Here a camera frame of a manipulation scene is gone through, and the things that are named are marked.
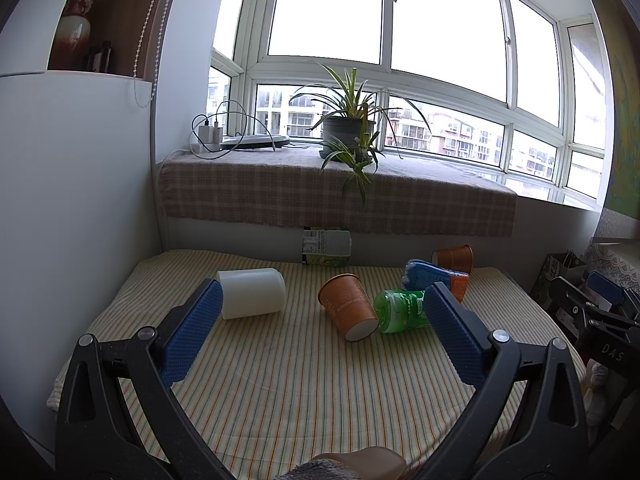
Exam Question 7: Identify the white charger adapters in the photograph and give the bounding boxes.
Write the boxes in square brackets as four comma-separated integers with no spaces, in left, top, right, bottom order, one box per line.
[198,125,222,153]

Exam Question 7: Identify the green plastic bottle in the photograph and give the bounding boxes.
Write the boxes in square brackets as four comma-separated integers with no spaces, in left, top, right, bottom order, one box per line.
[373,289,430,334]

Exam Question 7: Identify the orange paper cup lying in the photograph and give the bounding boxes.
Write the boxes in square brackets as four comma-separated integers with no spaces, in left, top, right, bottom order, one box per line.
[318,273,378,342]

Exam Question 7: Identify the brown slipper with fur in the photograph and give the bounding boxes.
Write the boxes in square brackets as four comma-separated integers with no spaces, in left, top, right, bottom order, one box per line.
[278,446,408,480]

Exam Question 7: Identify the white lace cloth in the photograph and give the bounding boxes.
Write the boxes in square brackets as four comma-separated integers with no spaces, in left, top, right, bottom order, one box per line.
[585,242,640,290]

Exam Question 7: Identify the dark flat tray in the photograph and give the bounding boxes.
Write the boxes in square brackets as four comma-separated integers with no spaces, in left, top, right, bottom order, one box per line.
[220,134,291,150]

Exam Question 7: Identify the plaid window sill cloth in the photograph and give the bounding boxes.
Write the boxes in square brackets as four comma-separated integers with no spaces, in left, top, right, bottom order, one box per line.
[158,148,518,237]

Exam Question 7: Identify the dark bottle on shelf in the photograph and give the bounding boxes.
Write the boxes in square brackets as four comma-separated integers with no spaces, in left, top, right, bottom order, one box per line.
[88,40,113,74]

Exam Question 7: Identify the blue plastic bottle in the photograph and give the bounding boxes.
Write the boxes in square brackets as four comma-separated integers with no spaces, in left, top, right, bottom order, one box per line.
[400,259,469,301]

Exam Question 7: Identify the striped table cloth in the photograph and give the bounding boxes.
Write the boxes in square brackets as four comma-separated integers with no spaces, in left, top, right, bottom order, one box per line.
[48,250,586,479]

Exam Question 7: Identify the white bead blind chain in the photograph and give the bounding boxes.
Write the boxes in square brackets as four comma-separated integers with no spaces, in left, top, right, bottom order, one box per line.
[132,0,174,110]

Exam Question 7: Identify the white window frame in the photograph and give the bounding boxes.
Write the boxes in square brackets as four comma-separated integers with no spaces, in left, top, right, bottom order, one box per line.
[209,0,612,207]

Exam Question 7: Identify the white plastic cup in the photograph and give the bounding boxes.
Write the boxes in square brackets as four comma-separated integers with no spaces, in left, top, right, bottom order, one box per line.
[216,268,286,320]

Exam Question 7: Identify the dark patterned paper bag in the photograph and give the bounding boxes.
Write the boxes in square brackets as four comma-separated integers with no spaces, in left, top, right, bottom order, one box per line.
[530,250,587,310]

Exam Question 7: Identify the red brown ceramic vase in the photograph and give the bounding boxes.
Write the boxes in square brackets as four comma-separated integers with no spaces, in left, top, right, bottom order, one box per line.
[48,0,94,70]

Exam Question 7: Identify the black charging cable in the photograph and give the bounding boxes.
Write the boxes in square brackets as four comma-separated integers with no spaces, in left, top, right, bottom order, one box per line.
[188,98,279,162]

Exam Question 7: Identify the potted spider plant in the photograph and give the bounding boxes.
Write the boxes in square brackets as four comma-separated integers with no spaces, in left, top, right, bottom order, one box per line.
[292,63,400,203]

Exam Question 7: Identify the orange paper cup rear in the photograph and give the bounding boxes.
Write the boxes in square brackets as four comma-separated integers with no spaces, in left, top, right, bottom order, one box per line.
[431,245,474,274]

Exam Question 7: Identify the white cabinet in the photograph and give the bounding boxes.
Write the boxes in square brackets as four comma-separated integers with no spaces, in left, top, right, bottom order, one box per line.
[1,0,172,454]

